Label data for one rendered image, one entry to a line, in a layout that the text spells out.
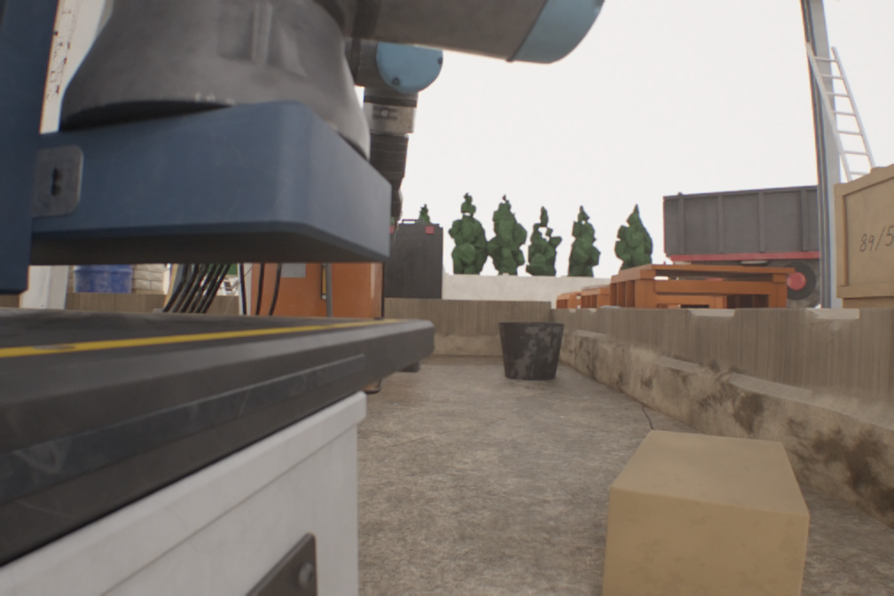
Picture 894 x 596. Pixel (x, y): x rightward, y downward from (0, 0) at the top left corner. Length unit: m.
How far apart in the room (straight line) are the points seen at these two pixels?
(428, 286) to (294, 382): 3.68
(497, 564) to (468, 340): 3.00
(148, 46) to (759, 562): 0.63
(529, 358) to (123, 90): 2.18
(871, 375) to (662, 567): 0.55
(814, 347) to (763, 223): 8.04
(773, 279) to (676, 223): 5.76
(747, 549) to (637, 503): 0.12
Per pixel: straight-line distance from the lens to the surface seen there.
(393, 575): 0.67
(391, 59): 0.67
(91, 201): 0.29
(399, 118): 0.81
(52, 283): 1.17
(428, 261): 3.85
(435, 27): 0.38
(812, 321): 1.12
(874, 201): 3.37
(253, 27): 0.29
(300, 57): 0.28
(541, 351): 2.33
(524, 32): 0.39
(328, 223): 0.25
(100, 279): 5.62
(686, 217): 9.28
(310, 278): 1.94
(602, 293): 4.75
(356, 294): 1.90
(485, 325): 3.61
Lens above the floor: 0.33
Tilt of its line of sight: 1 degrees up
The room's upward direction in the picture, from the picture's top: 1 degrees clockwise
